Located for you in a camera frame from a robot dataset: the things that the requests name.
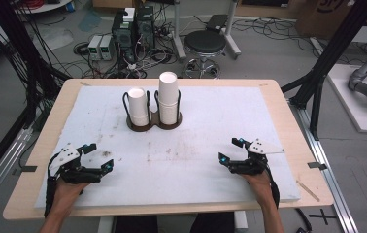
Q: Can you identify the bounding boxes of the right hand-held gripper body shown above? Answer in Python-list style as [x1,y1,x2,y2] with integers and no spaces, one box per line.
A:
[228,138,285,178]

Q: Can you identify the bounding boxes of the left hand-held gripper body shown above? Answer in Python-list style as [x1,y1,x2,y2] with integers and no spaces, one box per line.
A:
[47,142,104,185]

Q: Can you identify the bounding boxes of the short stack of paper cups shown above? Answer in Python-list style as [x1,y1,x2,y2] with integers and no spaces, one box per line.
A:
[127,87,151,127]

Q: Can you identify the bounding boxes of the dark wire cup holder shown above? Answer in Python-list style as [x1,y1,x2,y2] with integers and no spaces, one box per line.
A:
[121,89,184,133]

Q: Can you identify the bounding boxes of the tall stack of paper cups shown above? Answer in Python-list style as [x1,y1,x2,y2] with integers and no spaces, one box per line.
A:
[157,71,180,126]

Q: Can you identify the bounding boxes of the person's right hand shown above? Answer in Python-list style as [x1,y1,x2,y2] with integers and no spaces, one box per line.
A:
[241,171,275,208]

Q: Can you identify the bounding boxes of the person's left hand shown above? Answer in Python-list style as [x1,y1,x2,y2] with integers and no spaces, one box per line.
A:
[54,177,90,208]

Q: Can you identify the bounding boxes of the white foam mat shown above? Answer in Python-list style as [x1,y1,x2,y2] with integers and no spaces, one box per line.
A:
[34,84,302,209]

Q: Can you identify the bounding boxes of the thin wooden stick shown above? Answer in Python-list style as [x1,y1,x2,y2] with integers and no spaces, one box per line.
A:
[296,179,320,202]

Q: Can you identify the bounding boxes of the person's legs in dark pants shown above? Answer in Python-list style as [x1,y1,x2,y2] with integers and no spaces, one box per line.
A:
[113,212,236,233]

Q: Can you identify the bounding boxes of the black tape cross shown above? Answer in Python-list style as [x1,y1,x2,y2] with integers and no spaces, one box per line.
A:
[308,208,338,226]

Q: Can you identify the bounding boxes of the grey power supply unit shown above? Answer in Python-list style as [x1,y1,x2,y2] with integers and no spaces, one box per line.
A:
[99,34,117,61]
[87,34,103,61]

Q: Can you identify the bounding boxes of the black round stool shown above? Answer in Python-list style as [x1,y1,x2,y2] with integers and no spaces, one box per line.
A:
[183,29,227,80]

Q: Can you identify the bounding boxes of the white platform board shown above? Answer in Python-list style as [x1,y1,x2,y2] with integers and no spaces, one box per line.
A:
[326,62,367,134]

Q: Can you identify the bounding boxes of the white metal stand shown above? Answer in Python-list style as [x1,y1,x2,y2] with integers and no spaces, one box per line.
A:
[171,0,243,61]

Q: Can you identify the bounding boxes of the black flat device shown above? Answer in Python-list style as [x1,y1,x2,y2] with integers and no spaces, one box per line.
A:
[205,14,229,32]

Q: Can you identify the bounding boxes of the cardboard box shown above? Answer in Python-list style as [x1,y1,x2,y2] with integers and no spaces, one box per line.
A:
[296,0,367,40]

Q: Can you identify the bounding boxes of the right hand-held gripper black cable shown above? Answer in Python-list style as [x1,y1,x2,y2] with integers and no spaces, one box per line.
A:
[263,158,282,209]

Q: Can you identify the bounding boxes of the hand-held gripper black cable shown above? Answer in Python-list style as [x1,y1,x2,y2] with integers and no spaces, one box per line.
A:
[263,158,282,209]
[44,153,59,218]

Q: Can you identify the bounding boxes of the left hand-held gripper black cable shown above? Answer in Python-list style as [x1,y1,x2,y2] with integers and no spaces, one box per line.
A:
[44,153,59,218]

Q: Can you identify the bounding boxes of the aluminium rail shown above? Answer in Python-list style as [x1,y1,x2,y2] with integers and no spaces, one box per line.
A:
[0,125,36,217]
[287,100,360,233]

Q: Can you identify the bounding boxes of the tangle of floor cables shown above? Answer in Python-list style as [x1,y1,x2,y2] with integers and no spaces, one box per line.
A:
[71,38,181,80]

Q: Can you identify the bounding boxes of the black metal frame with cables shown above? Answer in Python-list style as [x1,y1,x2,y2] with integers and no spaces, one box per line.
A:
[0,0,70,192]

